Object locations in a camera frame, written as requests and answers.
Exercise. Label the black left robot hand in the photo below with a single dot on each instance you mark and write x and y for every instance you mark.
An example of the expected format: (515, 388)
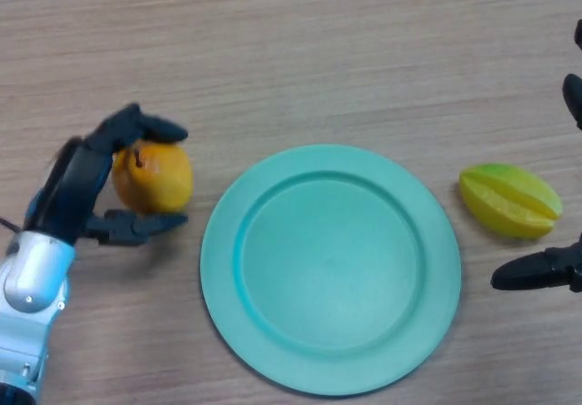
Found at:
(73, 186)

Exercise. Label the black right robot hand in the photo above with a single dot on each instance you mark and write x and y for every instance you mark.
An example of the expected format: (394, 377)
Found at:
(527, 270)

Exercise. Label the yellow orange pear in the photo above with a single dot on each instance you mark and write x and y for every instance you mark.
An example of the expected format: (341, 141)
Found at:
(159, 177)

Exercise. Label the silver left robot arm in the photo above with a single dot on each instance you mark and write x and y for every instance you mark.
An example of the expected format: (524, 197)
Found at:
(32, 296)

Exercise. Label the teal green round plate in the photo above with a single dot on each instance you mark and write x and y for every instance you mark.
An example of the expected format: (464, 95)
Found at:
(327, 277)

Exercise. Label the yellow green starfruit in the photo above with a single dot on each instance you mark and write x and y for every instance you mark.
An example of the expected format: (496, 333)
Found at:
(511, 200)

